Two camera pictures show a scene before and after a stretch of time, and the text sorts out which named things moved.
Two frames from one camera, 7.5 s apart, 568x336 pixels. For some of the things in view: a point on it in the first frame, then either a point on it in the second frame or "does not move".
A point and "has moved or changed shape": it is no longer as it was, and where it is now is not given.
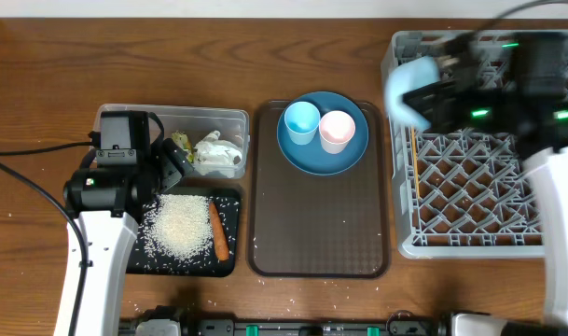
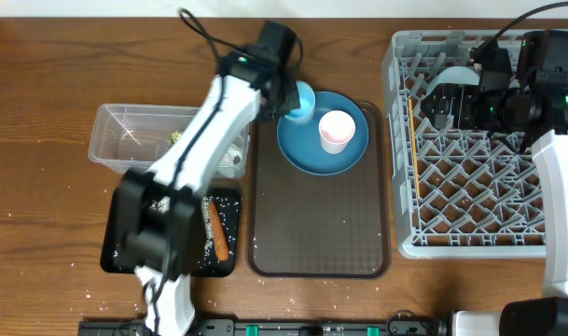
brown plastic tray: x=318 y=227 does not move
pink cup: x=336 y=127 does not move
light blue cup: x=301 y=119 -> x=307 y=103
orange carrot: x=218 y=237 does not move
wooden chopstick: x=415 y=161 does not move
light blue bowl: x=408 y=77 has moved or changed shape
